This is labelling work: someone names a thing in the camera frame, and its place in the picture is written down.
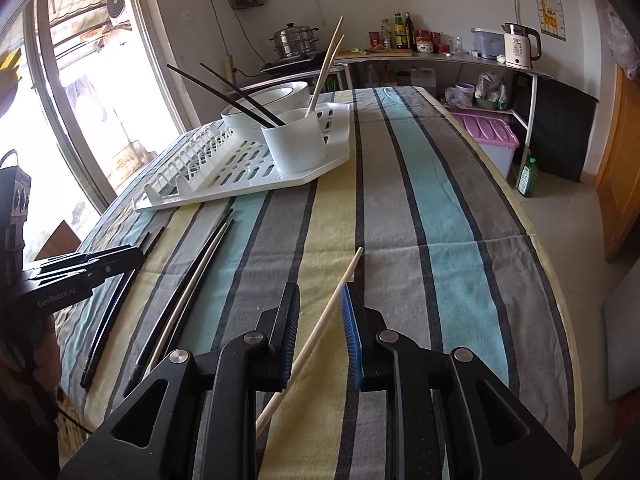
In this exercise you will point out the bagged white tub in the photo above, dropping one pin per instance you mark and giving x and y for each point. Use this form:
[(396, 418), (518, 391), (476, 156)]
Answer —
[(460, 95)]

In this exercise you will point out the red sauce jar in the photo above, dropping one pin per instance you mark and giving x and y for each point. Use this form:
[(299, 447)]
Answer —
[(373, 40)]

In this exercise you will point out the steel steamer pot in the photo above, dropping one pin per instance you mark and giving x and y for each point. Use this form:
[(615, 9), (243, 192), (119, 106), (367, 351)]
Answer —
[(294, 40)]

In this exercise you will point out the green basin with bags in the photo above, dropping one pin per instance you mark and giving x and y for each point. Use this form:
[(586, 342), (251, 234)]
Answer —
[(492, 90)]

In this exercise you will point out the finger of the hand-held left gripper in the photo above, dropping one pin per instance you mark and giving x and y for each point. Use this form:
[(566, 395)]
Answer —
[(75, 277), (125, 255)]

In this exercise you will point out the beige power strip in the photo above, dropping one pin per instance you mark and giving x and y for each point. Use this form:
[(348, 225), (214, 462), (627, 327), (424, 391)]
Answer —
[(228, 67)]

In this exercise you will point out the pink storage box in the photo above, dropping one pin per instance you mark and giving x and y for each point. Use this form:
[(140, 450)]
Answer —
[(485, 140)]

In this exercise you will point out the long metal shelf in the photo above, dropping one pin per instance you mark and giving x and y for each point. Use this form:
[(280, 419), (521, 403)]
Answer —
[(475, 62)]

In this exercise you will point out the white electric kettle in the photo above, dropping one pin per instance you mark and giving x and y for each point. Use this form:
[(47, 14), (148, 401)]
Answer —
[(520, 47)]

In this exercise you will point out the dark sauce bottle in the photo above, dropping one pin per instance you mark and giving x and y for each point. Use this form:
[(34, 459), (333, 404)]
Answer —
[(410, 30)]

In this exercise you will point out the drinking glass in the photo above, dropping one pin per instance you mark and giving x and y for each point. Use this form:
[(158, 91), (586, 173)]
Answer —
[(457, 46)]

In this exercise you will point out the white refrigerator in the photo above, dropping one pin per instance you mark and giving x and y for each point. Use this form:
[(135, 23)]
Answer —
[(622, 340)]

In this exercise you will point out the wooden cutting board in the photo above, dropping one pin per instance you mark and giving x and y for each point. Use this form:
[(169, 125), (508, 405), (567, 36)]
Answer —
[(395, 53)]

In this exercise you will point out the hanging plastic bags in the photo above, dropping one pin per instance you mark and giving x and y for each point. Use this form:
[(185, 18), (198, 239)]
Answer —
[(625, 35)]

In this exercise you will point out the white plastic dish rack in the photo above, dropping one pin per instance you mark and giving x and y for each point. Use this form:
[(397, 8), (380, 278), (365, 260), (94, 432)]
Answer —
[(337, 157)]

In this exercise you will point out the black induction cooker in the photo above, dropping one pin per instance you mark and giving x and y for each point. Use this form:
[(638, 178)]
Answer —
[(295, 64)]

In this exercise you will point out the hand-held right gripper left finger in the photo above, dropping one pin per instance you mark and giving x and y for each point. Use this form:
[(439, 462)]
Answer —
[(291, 332)]

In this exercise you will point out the wooden door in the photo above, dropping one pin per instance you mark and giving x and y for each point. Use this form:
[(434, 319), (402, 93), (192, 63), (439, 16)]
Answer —
[(620, 175)]

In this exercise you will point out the grey plastic container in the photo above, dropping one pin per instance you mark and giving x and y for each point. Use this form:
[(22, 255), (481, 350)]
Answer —
[(487, 42)]

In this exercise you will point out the yellow black striped sign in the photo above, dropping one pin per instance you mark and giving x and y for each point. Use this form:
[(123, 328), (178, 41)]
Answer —
[(10, 65)]

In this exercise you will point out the yellow label sauce bottle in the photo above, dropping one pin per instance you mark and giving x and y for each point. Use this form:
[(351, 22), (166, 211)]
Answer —
[(399, 30)]

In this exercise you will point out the outdoor air conditioner unit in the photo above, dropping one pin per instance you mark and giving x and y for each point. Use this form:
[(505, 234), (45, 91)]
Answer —
[(117, 2)]

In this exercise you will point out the red lid patterned jar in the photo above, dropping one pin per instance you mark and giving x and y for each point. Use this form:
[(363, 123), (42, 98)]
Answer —
[(424, 42)]

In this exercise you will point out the white utensil cup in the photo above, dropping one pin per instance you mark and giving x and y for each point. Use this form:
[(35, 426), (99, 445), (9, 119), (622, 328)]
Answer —
[(295, 145)]

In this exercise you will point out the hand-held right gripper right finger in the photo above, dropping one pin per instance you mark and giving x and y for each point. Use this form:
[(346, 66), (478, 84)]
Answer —
[(350, 335)]

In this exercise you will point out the striped tablecloth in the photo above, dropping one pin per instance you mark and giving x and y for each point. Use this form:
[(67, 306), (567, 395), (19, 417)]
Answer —
[(425, 260)]

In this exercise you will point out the giraffe wall poster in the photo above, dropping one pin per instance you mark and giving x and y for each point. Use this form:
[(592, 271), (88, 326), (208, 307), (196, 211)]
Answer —
[(550, 5)]

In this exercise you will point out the clear glass bottle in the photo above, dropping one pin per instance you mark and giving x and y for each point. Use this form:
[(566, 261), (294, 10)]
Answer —
[(385, 35)]

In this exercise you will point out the metal sliding door frame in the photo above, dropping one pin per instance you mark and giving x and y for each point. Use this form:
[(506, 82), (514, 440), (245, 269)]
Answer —
[(52, 85)]

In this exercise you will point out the short metal shelf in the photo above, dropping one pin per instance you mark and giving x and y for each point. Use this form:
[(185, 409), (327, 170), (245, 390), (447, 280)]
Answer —
[(300, 77)]

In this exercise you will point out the brown wooden board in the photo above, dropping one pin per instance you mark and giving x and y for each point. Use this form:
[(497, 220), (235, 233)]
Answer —
[(57, 240)]

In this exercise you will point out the person's left hand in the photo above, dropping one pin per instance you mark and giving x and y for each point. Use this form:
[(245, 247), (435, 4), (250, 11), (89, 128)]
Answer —
[(47, 355)]

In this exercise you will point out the black panel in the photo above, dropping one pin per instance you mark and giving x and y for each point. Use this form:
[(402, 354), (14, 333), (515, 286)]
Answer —
[(555, 130)]

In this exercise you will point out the green plastic bottle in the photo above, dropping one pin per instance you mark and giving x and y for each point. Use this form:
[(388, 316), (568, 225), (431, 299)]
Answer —
[(526, 177)]

